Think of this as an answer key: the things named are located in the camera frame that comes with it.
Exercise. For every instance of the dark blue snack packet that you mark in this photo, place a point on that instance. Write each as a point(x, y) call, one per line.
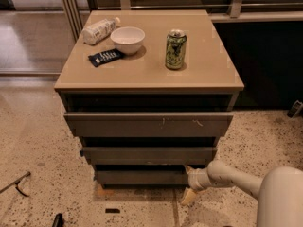
point(105, 57)

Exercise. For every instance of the metal railing frame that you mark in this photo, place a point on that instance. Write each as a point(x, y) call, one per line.
point(221, 11)

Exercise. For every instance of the black object at floor edge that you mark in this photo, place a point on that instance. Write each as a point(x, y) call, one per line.
point(58, 221)

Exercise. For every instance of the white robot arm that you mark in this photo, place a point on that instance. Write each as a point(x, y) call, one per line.
point(279, 193)

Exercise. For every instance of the dark device on floor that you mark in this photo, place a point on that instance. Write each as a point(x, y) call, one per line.
point(295, 109)

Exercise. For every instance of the green soda can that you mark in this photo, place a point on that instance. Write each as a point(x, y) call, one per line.
point(176, 49)

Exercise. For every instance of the white plastic bottle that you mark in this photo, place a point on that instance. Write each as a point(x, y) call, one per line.
point(98, 31)

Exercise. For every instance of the grey middle drawer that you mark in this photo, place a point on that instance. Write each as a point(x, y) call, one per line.
point(149, 155)

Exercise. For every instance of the black floor marker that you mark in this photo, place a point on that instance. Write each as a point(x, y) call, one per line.
point(112, 211)

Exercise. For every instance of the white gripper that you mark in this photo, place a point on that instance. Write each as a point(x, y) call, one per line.
point(194, 179)

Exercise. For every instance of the grey bottom drawer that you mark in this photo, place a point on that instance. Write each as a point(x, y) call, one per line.
point(142, 177)

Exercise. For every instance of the grey three-drawer cabinet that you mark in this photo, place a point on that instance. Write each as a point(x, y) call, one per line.
point(208, 82)

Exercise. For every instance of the metal rod on floor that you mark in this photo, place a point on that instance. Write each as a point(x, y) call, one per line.
point(16, 185)

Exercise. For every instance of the white ceramic bowl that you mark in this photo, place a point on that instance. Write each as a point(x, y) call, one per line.
point(128, 39)

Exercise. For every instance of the grey drawer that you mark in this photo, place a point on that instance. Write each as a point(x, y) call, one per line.
point(149, 155)
point(142, 177)
point(148, 124)

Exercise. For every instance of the grey top drawer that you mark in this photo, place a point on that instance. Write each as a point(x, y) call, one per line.
point(148, 124)

